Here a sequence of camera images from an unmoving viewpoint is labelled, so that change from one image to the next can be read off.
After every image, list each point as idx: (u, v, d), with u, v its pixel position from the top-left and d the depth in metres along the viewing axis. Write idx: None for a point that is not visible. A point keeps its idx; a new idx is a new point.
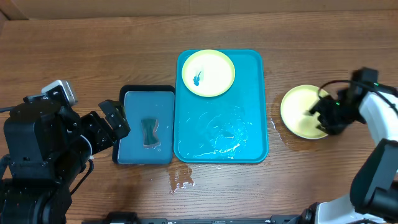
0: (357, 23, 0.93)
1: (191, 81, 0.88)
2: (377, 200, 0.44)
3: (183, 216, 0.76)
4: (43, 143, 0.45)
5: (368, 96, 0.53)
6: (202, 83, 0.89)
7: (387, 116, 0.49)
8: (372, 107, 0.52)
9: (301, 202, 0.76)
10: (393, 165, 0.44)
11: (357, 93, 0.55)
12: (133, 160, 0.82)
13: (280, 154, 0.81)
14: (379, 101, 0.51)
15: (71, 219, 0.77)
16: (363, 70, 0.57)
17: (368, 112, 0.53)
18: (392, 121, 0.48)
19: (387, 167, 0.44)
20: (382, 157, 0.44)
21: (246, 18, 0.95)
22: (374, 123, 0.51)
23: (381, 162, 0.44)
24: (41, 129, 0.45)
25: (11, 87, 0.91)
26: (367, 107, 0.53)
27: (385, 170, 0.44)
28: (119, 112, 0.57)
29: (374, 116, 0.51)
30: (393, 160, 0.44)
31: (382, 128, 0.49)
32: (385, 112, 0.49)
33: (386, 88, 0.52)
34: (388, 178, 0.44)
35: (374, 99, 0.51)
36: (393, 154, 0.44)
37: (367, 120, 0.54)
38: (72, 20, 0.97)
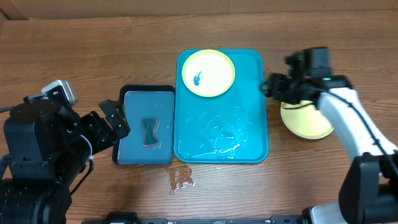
0: (357, 23, 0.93)
1: (191, 81, 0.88)
2: (368, 214, 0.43)
3: (183, 216, 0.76)
4: (43, 143, 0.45)
5: (324, 96, 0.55)
6: (202, 83, 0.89)
7: (347, 117, 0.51)
8: (331, 109, 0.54)
9: (301, 202, 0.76)
10: (374, 182, 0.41)
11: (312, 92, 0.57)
12: (133, 160, 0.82)
13: (280, 154, 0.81)
14: (334, 103, 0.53)
15: (71, 219, 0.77)
16: (313, 55, 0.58)
17: (329, 116, 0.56)
18: (352, 121, 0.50)
19: (370, 186, 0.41)
20: (361, 178, 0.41)
21: (245, 18, 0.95)
22: (339, 126, 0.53)
23: (363, 183, 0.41)
24: (41, 128, 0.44)
25: (11, 87, 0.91)
26: (326, 111, 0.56)
27: (369, 189, 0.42)
28: (118, 112, 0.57)
29: (336, 119, 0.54)
30: (372, 175, 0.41)
31: (347, 131, 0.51)
32: (344, 114, 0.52)
33: (337, 82, 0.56)
34: (373, 195, 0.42)
35: (329, 101, 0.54)
36: (370, 172, 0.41)
37: (333, 122, 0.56)
38: (71, 20, 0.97)
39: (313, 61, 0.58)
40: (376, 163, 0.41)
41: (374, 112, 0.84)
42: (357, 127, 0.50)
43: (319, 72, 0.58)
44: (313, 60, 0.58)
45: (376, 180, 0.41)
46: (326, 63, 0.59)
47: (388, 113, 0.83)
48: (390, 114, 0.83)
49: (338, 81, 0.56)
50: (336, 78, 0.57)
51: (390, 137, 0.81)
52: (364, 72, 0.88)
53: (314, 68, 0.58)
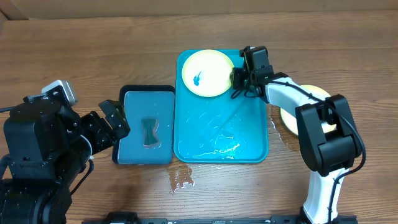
0: (357, 23, 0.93)
1: (191, 81, 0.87)
2: (326, 154, 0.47)
3: (183, 216, 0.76)
4: (43, 142, 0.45)
5: (267, 87, 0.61)
6: (203, 82, 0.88)
7: (284, 89, 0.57)
8: (273, 93, 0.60)
9: (301, 202, 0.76)
10: (316, 121, 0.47)
11: (259, 91, 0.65)
12: (133, 160, 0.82)
13: (280, 154, 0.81)
14: (272, 86, 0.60)
15: (71, 219, 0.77)
16: (254, 58, 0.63)
17: (275, 98, 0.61)
18: (290, 91, 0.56)
19: (314, 126, 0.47)
20: (305, 122, 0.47)
21: (246, 18, 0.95)
22: (285, 103, 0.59)
23: (307, 124, 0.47)
24: (41, 128, 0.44)
25: (11, 87, 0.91)
26: (273, 96, 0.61)
27: (313, 129, 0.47)
28: (118, 112, 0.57)
29: (280, 99, 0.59)
30: (312, 116, 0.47)
31: (289, 101, 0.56)
32: (282, 89, 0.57)
33: (277, 76, 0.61)
34: (321, 133, 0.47)
35: (270, 87, 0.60)
36: (311, 114, 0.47)
37: (280, 105, 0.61)
38: (71, 20, 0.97)
39: (254, 63, 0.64)
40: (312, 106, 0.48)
41: (374, 112, 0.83)
42: (294, 94, 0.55)
43: (262, 72, 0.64)
44: (254, 63, 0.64)
45: (317, 119, 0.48)
46: (266, 61, 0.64)
47: (388, 112, 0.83)
48: (390, 113, 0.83)
49: (277, 76, 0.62)
50: (277, 74, 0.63)
51: (390, 136, 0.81)
52: (364, 72, 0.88)
53: (258, 70, 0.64)
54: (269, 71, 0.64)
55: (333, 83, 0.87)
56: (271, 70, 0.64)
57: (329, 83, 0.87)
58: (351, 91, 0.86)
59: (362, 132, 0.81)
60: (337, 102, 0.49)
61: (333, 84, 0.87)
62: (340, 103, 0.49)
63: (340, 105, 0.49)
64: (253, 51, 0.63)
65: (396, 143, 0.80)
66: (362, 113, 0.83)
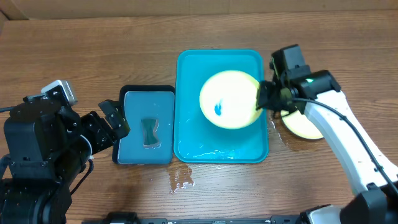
0: (357, 23, 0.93)
1: (211, 110, 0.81)
2: None
3: (183, 216, 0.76)
4: (43, 143, 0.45)
5: (311, 106, 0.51)
6: (225, 110, 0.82)
7: (343, 139, 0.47)
8: (321, 121, 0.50)
9: (301, 202, 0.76)
10: (382, 214, 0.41)
11: (293, 93, 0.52)
12: (133, 160, 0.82)
13: (280, 154, 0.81)
14: (323, 114, 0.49)
15: (71, 219, 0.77)
16: (286, 55, 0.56)
17: (320, 126, 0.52)
18: (349, 142, 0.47)
19: (379, 219, 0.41)
20: (370, 216, 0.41)
21: (246, 18, 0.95)
22: (333, 142, 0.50)
23: (372, 218, 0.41)
24: (41, 129, 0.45)
25: (11, 87, 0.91)
26: (316, 121, 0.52)
27: (378, 218, 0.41)
28: (118, 112, 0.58)
29: (328, 132, 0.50)
30: (380, 211, 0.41)
31: (346, 155, 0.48)
32: (340, 135, 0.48)
33: (321, 79, 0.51)
34: None
35: (321, 114, 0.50)
36: (379, 208, 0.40)
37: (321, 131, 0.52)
38: (72, 20, 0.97)
39: (286, 61, 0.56)
40: (382, 195, 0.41)
41: (374, 112, 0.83)
42: (357, 151, 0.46)
43: (297, 73, 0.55)
44: (286, 61, 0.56)
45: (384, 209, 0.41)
46: (301, 61, 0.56)
47: (388, 112, 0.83)
48: (390, 113, 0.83)
49: (321, 78, 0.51)
50: (318, 75, 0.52)
51: (391, 136, 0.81)
52: (364, 72, 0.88)
53: (291, 70, 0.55)
54: (305, 71, 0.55)
55: None
56: (307, 71, 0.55)
57: None
58: (351, 91, 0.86)
59: None
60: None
61: None
62: None
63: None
64: (285, 48, 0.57)
65: (397, 143, 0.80)
66: (363, 113, 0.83)
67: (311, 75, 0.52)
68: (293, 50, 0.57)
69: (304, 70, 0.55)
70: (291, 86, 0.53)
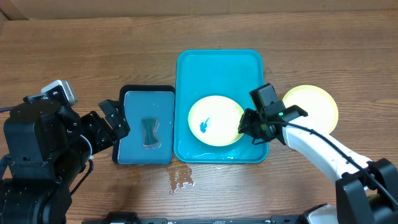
0: (357, 23, 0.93)
1: (197, 126, 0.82)
2: None
3: (183, 216, 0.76)
4: (41, 144, 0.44)
5: (285, 131, 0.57)
6: (209, 129, 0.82)
7: (313, 144, 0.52)
8: (295, 139, 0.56)
9: (301, 202, 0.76)
10: (361, 196, 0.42)
11: (272, 129, 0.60)
12: (133, 160, 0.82)
13: (280, 154, 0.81)
14: (295, 132, 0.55)
15: (71, 219, 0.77)
16: (261, 95, 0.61)
17: (298, 146, 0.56)
18: (319, 146, 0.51)
19: (360, 201, 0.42)
20: (349, 199, 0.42)
21: (246, 18, 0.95)
22: (311, 155, 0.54)
23: (352, 202, 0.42)
24: (39, 130, 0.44)
25: (11, 87, 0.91)
26: (293, 142, 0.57)
27: (359, 205, 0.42)
28: (118, 112, 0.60)
29: (303, 147, 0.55)
30: (357, 193, 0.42)
31: (319, 158, 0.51)
32: (310, 141, 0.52)
33: (291, 113, 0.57)
34: (367, 210, 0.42)
35: (291, 134, 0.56)
36: (355, 190, 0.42)
37: (302, 152, 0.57)
38: (72, 20, 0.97)
39: (262, 99, 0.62)
40: (356, 181, 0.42)
41: (374, 112, 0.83)
42: (326, 152, 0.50)
43: (273, 109, 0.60)
44: (262, 99, 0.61)
45: (363, 195, 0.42)
46: (275, 98, 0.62)
47: (388, 112, 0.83)
48: (390, 113, 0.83)
49: (291, 111, 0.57)
50: (291, 109, 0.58)
51: (391, 136, 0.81)
52: (364, 72, 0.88)
53: (267, 108, 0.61)
54: (278, 106, 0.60)
55: (333, 83, 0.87)
56: (282, 106, 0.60)
57: (329, 83, 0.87)
58: (351, 91, 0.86)
59: (362, 132, 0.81)
60: (384, 171, 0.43)
61: (333, 84, 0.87)
62: (386, 171, 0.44)
63: (386, 174, 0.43)
64: (259, 88, 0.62)
65: (396, 143, 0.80)
66: (363, 113, 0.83)
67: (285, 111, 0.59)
68: (266, 90, 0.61)
69: (279, 105, 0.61)
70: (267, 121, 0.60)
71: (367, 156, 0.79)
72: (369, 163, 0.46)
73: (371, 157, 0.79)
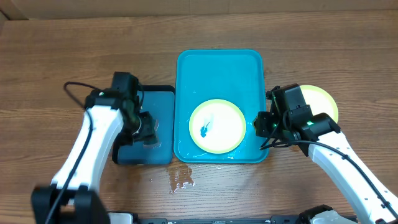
0: (357, 23, 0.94)
1: (198, 129, 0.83)
2: None
3: (183, 216, 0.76)
4: (132, 85, 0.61)
5: (313, 146, 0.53)
6: (209, 132, 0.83)
7: (346, 173, 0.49)
8: (323, 158, 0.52)
9: (302, 202, 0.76)
10: None
11: (296, 136, 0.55)
12: (132, 158, 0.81)
13: (280, 154, 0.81)
14: (325, 154, 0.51)
15: None
16: (286, 98, 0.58)
17: (323, 164, 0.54)
18: (353, 179, 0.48)
19: None
20: None
21: (246, 18, 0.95)
22: (338, 179, 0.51)
23: None
24: (134, 81, 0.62)
25: (10, 87, 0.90)
26: (318, 158, 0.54)
27: None
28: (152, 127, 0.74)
29: (331, 169, 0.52)
30: None
31: (349, 190, 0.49)
32: (342, 169, 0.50)
33: (321, 122, 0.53)
34: None
35: (321, 153, 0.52)
36: None
37: (325, 169, 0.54)
38: (72, 20, 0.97)
39: (288, 102, 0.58)
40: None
41: (374, 112, 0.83)
42: (360, 188, 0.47)
43: (298, 114, 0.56)
44: (287, 102, 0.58)
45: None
46: (302, 101, 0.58)
47: (388, 112, 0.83)
48: (390, 113, 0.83)
49: (321, 121, 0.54)
50: (321, 118, 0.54)
51: (391, 136, 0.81)
52: (364, 72, 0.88)
53: (293, 112, 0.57)
54: (306, 111, 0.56)
55: (333, 83, 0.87)
56: (309, 112, 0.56)
57: (329, 83, 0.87)
58: (351, 91, 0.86)
59: (362, 132, 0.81)
60: None
61: (333, 84, 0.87)
62: None
63: None
64: (285, 90, 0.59)
65: (397, 143, 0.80)
66: (363, 113, 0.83)
67: (314, 119, 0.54)
68: (292, 92, 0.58)
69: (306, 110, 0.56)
70: (293, 129, 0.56)
71: (367, 156, 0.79)
72: None
73: (371, 156, 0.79)
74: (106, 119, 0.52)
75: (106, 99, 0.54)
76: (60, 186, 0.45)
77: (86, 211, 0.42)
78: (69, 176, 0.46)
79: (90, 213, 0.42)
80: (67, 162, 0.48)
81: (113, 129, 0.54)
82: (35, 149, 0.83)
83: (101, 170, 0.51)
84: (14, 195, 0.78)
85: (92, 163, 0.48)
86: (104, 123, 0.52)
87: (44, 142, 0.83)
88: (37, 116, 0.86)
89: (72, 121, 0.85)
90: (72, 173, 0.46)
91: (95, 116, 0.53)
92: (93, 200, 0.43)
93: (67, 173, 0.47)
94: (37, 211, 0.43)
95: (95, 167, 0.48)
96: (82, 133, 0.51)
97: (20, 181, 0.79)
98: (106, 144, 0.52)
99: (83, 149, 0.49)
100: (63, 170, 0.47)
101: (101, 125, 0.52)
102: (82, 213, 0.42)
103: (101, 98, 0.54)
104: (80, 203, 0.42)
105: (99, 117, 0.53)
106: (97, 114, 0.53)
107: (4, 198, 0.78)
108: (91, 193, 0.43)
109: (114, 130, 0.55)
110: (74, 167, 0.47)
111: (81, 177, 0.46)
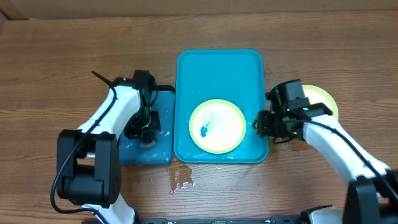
0: (357, 23, 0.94)
1: (198, 128, 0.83)
2: None
3: (183, 216, 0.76)
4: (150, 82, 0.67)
5: (306, 126, 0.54)
6: (209, 132, 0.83)
7: (333, 142, 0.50)
8: (313, 134, 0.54)
9: (302, 202, 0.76)
10: (373, 200, 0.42)
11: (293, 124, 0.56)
12: (133, 158, 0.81)
13: (280, 154, 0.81)
14: (316, 129, 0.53)
15: (71, 220, 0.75)
16: (287, 91, 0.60)
17: (313, 140, 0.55)
18: (340, 146, 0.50)
19: (370, 206, 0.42)
20: (359, 202, 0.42)
21: (245, 18, 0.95)
22: (326, 149, 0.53)
23: (362, 205, 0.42)
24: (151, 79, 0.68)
25: (11, 86, 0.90)
26: (310, 137, 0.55)
27: (369, 207, 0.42)
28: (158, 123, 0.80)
29: (319, 140, 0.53)
30: (367, 197, 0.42)
31: (336, 155, 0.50)
32: (330, 139, 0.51)
33: (317, 110, 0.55)
34: (376, 217, 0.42)
35: (313, 128, 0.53)
36: (367, 193, 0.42)
37: (315, 144, 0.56)
38: (72, 20, 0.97)
39: (288, 95, 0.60)
40: (370, 184, 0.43)
41: (374, 112, 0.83)
42: (345, 151, 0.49)
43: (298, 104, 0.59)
44: (287, 95, 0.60)
45: (375, 199, 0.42)
46: (301, 94, 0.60)
47: (388, 112, 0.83)
48: (390, 113, 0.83)
49: (318, 109, 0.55)
50: (316, 106, 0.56)
51: (391, 136, 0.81)
52: (364, 72, 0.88)
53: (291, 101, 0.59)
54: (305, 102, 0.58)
55: (333, 83, 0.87)
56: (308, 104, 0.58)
57: (329, 83, 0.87)
58: (351, 91, 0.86)
59: (362, 132, 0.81)
60: None
61: (332, 85, 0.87)
62: None
63: None
64: (286, 83, 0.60)
65: (397, 143, 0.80)
66: (362, 113, 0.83)
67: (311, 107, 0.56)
68: (290, 86, 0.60)
69: (305, 101, 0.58)
70: (290, 115, 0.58)
71: None
72: (388, 170, 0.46)
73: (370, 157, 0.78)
74: (129, 94, 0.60)
75: (128, 83, 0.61)
76: (85, 132, 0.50)
77: (106, 153, 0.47)
78: (94, 126, 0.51)
79: (109, 154, 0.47)
80: (91, 117, 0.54)
81: (133, 102, 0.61)
82: (35, 149, 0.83)
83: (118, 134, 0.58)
84: (14, 195, 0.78)
85: (113, 120, 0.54)
86: (126, 96, 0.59)
87: (44, 142, 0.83)
88: (37, 116, 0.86)
89: (72, 121, 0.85)
90: (96, 124, 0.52)
91: (119, 89, 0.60)
92: (113, 143, 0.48)
93: (91, 124, 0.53)
94: (60, 150, 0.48)
95: (115, 123, 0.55)
96: (106, 101, 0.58)
97: (20, 181, 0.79)
98: (126, 111, 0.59)
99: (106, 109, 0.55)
100: (87, 122, 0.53)
101: (122, 96, 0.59)
102: (102, 154, 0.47)
103: (124, 81, 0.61)
104: (102, 144, 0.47)
105: (124, 91, 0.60)
106: (120, 90, 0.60)
107: (5, 198, 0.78)
108: (112, 138, 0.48)
109: (133, 105, 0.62)
110: (99, 119, 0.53)
111: (104, 127, 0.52)
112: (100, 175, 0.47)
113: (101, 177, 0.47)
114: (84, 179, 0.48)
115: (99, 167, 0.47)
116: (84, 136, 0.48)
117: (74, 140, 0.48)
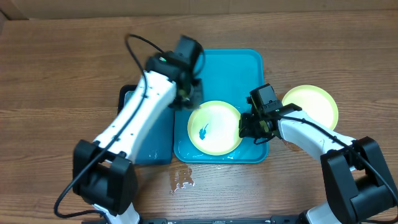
0: (357, 23, 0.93)
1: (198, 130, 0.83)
2: (358, 206, 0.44)
3: (183, 216, 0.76)
4: (194, 53, 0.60)
5: (280, 123, 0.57)
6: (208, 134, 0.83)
7: (303, 130, 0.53)
8: (286, 128, 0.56)
9: (302, 203, 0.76)
10: (345, 170, 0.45)
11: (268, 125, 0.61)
12: None
13: (280, 154, 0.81)
14: (288, 122, 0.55)
15: (71, 219, 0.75)
16: (260, 95, 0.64)
17: (288, 135, 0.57)
18: (311, 131, 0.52)
19: (344, 177, 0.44)
20: (333, 174, 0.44)
21: (245, 18, 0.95)
22: (300, 139, 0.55)
23: (336, 177, 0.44)
24: (197, 48, 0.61)
25: (10, 86, 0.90)
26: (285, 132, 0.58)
27: (342, 178, 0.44)
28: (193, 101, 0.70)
29: (293, 134, 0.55)
30: (339, 168, 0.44)
31: (308, 141, 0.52)
32: (301, 127, 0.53)
33: (286, 110, 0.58)
34: (351, 186, 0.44)
35: (284, 124, 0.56)
36: (338, 165, 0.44)
37: (293, 139, 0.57)
38: (72, 20, 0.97)
39: (262, 98, 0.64)
40: (340, 155, 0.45)
41: (374, 112, 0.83)
42: (314, 135, 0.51)
43: (271, 107, 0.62)
44: (261, 99, 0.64)
45: (346, 168, 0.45)
46: (273, 97, 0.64)
47: (388, 112, 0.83)
48: (390, 114, 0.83)
49: (287, 109, 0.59)
50: (287, 107, 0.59)
51: (391, 136, 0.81)
52: (364, 72, 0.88)
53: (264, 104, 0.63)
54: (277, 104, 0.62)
55: (333, 83, 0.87)
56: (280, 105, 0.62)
57: (329, 83, 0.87)
58: (351, 91, 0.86)
59: (362, 132, 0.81)
60: (367, 147, 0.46)
61: (332, 85, 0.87)
62: (370, 148, 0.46)
63: (369, 150, 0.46)
64: (259, 88, 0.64)
65: (396, 143, 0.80)
66: (362, 113, 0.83)
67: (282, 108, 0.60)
68: (263, 90, 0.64)
69: (277, 102, 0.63)
70: (264, 117, 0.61)
71: None
72: (354, 140, 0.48)
73: None
74: (164, 84, 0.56)
75: (165, 65, 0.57)
76: (103, 147, 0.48)
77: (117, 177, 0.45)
78: (112, 140, 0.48)
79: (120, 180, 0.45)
80: (115, 125, 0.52)
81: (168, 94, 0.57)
82: (35, 149, 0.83)
83: (143, 138, 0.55)
84: (14, 195, 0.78)
85: (135, 134, 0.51)
86: (157, 92, 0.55)
87: (43, 142, 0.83)
88: (37, 116, 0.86)
89: (72, 121, 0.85)
90: (115, 138, 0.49)
91: (150, 81, 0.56)
92: (127, 170, 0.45)
93: (111, 137, 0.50)
94: (78, 160, 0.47)
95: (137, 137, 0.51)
96: (135, 96, 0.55)
97: (20, 181, 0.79)
98: (155, 111, 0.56)
99: (129, 121, 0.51)
100: (107, 134, 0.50)
101: (153, 91, 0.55)
102: (114, 176, 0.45)
103: (161, 63, 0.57)
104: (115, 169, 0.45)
105: (157, 78, 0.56)
106: (152, 81, 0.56)
107: (5, 198, 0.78)
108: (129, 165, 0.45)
109: (168, 96, 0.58)
110: (118, 133, 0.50)
111: (122, 144, 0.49)
112: (112, 193, 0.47)
113: (112, 193, 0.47)
114: (97, 190, 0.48)
115: (111, 184, 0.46)
116: (99, 155, 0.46)
117: (89, 155, 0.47)
